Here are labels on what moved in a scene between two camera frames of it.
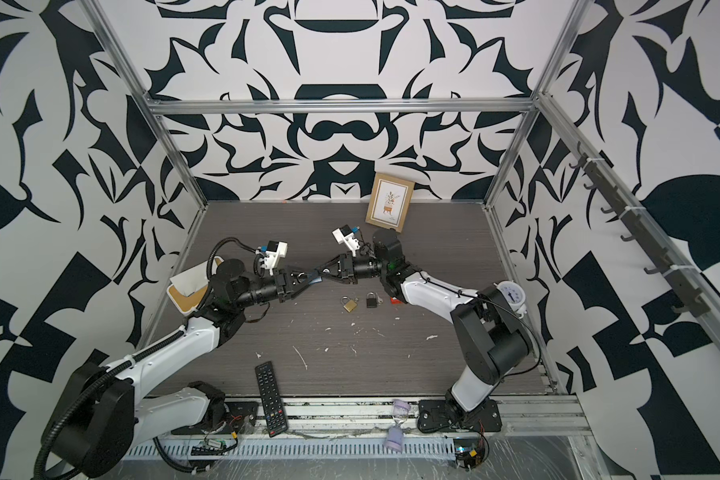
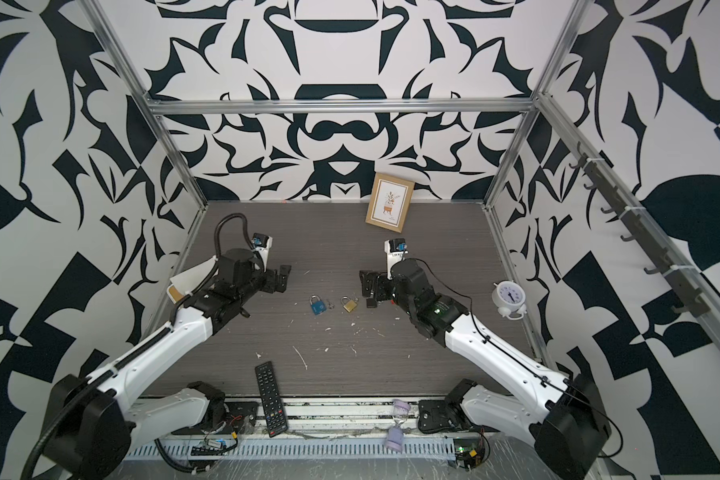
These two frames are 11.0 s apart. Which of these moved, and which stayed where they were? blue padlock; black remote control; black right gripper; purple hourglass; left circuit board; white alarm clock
Moved: black right gripper; blue padlock
Stayed: purple hourglass; left circuit board; black remote control; white alarm clock
